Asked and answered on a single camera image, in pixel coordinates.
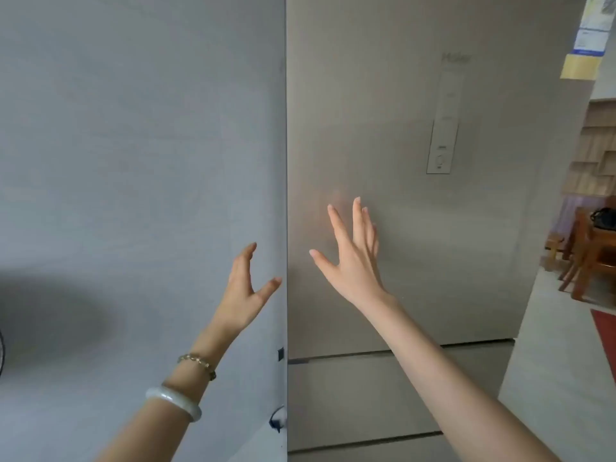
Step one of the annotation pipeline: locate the blue yellow paper label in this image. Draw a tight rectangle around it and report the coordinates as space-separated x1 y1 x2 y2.
560 0 616 81

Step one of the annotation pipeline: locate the person's right forearm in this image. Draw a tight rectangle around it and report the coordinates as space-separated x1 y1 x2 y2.
355 293 561 462

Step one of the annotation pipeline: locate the dark power cable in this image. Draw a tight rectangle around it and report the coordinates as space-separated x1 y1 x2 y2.
268 405 288 434

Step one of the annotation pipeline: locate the wooden bookshelf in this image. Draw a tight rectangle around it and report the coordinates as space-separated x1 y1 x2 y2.
560 100 616 198

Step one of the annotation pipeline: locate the black bag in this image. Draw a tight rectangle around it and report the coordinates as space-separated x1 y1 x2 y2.
589 208 616 232

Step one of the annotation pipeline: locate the brown beaded bracelet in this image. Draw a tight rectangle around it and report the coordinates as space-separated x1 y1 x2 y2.
176 353 218 382

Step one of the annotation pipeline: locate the person's left forearm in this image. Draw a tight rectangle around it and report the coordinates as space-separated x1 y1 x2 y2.
96 317 244 462

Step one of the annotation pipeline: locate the white jade bangle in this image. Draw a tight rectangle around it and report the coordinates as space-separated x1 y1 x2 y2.
146 385 203 423

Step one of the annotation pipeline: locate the person's left hand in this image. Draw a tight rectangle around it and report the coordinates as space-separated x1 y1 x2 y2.
214 243 283 335

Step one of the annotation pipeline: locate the person's right hand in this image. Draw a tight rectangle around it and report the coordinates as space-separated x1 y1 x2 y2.
309 196 395 307

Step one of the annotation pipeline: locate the red floor mat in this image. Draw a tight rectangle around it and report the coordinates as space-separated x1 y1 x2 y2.
590 308 616 386

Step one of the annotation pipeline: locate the silver refrigerator door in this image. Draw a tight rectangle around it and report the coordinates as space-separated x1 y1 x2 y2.
286 0 594 348

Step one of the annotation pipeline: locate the wooden dining table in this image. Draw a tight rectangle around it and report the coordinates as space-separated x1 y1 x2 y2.
558 206 616 304

